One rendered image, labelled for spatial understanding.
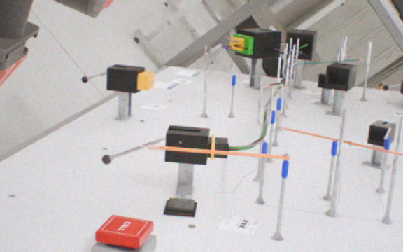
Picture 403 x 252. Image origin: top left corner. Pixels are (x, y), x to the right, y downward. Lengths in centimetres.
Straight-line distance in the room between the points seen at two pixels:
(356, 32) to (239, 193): 729
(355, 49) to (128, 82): 708
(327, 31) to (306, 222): 733
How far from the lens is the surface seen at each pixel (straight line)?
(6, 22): 67
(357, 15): 810
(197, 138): 83
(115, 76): 122
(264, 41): 154
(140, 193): 88
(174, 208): 81
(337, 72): 135
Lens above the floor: 146
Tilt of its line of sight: 19 degrees down
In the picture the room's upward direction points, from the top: 56 degrees clockwise
